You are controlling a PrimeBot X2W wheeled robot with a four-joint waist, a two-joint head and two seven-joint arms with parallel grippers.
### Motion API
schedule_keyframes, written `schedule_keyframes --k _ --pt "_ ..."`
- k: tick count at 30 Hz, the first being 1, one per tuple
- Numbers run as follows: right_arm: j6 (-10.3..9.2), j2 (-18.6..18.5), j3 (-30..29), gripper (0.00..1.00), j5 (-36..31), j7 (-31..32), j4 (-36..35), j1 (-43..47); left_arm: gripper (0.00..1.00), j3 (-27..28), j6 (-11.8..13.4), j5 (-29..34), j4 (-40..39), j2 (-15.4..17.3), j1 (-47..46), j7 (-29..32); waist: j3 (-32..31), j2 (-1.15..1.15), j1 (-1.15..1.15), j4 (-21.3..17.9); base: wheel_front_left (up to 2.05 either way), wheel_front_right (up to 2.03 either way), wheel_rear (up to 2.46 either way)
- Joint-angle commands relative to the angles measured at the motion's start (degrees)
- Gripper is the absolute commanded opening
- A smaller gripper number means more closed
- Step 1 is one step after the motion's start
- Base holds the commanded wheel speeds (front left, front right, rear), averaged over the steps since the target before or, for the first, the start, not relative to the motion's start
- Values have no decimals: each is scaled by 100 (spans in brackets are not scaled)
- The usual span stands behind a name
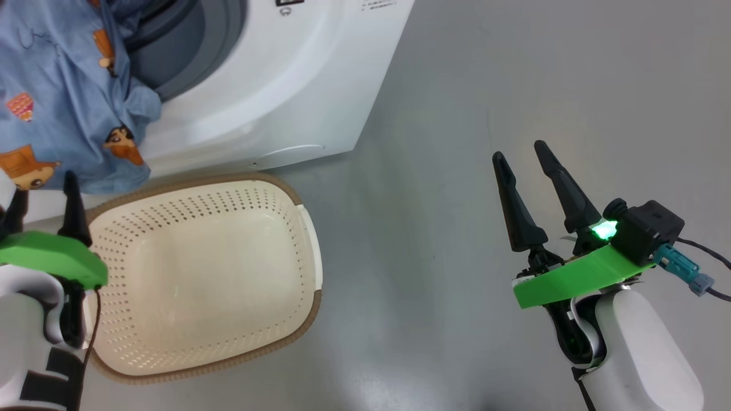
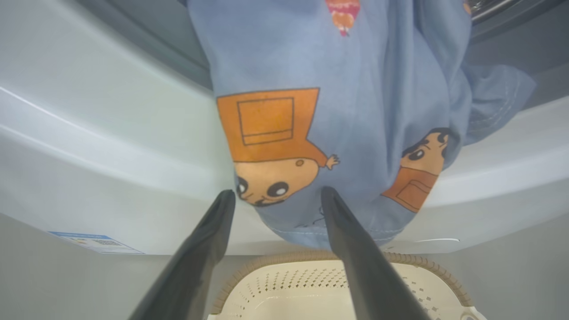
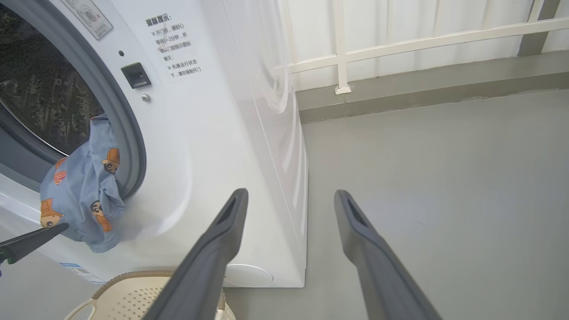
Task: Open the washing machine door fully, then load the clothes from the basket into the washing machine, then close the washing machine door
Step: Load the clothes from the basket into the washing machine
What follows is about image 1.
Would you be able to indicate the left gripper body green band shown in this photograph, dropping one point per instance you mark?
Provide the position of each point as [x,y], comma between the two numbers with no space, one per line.
[51,257]

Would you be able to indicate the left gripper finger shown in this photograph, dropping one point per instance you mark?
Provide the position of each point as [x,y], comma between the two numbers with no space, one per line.
[73,211]
[12,217]

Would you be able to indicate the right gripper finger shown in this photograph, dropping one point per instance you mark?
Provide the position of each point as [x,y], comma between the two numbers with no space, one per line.
[519,220]
[571,197]

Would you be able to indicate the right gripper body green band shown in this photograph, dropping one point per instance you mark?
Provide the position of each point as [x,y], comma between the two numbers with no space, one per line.
[577,277]

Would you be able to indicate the blue cartoon print garment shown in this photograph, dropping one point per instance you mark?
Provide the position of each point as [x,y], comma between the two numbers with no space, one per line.
[63,85]

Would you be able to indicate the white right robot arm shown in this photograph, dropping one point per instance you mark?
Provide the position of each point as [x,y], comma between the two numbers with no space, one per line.
[645,354]

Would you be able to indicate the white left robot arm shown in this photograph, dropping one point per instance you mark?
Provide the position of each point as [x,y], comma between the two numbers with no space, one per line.
[28,342]

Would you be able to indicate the cream perforated laundry basket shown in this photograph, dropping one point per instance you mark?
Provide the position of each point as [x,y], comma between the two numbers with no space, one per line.
[211,274]

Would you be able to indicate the white front-load washing machine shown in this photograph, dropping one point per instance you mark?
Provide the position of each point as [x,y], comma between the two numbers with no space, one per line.
[274,85]

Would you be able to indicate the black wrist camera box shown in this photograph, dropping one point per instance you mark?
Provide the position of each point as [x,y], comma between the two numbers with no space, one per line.
[648,228]

